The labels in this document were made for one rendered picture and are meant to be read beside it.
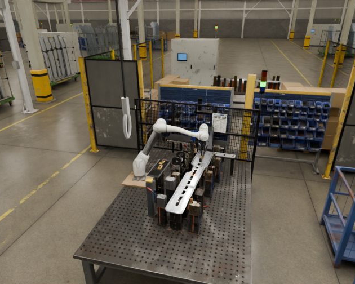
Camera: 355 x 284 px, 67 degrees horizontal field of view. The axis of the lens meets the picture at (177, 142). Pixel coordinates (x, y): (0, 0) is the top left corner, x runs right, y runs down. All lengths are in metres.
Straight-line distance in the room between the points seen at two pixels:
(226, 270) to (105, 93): 4.10
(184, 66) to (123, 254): 8.00
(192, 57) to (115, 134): 4.95
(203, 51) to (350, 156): 5.98
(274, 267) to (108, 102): 4.06
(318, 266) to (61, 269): 3.05
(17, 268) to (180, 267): 2.13
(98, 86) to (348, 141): 4.65
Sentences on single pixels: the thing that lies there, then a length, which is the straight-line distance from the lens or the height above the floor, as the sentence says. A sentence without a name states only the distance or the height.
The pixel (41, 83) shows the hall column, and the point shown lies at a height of 0.69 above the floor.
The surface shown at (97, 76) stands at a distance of 5.60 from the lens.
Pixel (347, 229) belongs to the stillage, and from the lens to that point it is 3.61.
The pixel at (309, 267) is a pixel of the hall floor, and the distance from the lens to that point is 3.85.
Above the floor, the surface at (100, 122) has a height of 0.70.
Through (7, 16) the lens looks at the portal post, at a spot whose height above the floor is 2.72.
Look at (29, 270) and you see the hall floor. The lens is 3.93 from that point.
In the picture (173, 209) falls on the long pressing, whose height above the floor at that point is 1.00.
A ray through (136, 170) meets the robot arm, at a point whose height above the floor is 0.87.
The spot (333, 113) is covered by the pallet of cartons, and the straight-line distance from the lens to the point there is 6.73.
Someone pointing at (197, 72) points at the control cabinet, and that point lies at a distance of 9.87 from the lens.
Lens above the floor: 2.70
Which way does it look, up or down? 25 degrees down
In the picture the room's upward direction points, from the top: straight up
